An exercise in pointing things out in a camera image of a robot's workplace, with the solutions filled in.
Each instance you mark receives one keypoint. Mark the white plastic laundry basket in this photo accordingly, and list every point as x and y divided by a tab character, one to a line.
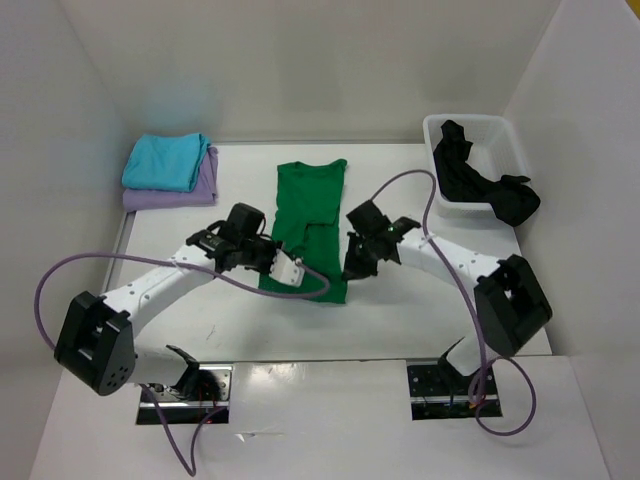
495	152

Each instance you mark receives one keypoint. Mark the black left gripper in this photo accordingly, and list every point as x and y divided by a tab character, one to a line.
272	246

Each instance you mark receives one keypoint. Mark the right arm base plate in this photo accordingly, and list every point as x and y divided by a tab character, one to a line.
438	393

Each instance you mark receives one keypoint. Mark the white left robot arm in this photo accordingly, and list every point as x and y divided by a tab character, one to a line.
97	340

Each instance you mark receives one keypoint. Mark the cyan t shirt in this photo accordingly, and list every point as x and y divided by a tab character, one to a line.
169	164

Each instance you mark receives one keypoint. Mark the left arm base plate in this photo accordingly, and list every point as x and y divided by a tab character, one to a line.
208	402

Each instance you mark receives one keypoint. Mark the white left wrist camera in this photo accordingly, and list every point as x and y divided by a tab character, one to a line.
286	270

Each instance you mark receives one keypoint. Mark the purple t shirt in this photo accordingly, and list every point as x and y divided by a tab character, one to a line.
203	194

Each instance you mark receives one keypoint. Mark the green t shirt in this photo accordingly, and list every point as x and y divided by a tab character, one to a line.
308	201

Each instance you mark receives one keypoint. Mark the black t shirt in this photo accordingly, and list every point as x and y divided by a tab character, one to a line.
511	200

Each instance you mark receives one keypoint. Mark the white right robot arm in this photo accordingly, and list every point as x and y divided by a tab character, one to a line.
509	303

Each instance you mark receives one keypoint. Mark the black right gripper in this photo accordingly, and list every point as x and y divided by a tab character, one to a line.
352	268

